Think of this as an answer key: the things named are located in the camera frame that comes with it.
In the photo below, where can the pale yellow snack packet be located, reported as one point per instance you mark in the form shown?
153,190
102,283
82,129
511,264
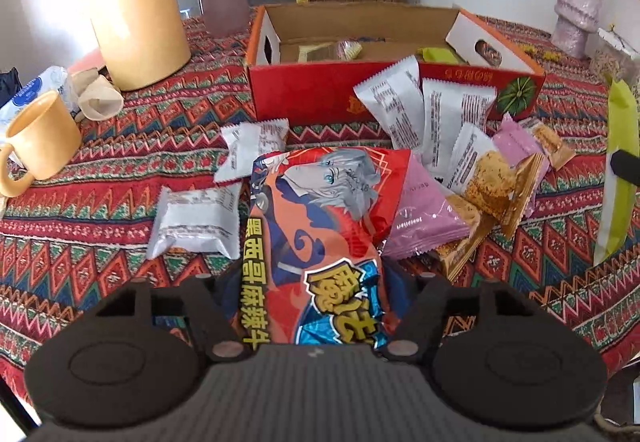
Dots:
315,53

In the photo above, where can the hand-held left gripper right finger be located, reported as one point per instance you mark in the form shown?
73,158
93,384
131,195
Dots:
406,304

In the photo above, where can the green snack packet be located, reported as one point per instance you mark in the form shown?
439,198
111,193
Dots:
620,122
440,55

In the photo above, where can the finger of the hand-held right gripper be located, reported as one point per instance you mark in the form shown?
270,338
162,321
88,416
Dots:
627,166

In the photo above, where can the beige paper cup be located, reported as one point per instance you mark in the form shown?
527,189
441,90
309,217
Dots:
102,101
84,81

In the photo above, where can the blue white tissue pack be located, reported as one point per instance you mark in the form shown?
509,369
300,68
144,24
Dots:
30,87

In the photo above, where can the yellow thermos jug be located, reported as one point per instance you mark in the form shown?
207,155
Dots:
140,22

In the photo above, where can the glittery pink vase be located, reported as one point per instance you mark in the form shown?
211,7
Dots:
575,12

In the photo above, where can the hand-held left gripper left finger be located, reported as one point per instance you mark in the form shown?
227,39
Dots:
225,304

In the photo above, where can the dark blue folding chair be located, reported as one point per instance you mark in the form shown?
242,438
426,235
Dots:
7,87

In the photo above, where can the yellow ceramic mug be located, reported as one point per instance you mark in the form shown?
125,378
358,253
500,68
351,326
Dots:
45,137

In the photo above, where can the silver snack packet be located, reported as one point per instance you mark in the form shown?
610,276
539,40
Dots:
467,155
255,142
195,222
452,117
395,97

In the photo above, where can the large red illustrated snack bag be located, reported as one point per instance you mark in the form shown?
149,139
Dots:
320,242

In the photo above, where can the small pink snack packet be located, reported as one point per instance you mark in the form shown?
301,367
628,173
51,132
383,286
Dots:
512,142

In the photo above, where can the red cardboard box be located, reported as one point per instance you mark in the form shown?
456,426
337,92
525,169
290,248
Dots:
300,92

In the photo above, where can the large pink snack packet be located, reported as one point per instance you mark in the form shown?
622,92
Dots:
425,217

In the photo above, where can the gold biscuit packet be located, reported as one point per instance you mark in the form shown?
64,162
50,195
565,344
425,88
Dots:
462,247
555,142
500,187

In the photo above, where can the pink yellow candy packet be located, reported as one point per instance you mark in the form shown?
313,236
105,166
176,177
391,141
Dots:
348,50

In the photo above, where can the beige textured pouch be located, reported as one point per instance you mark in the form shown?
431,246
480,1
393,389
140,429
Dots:
610,65

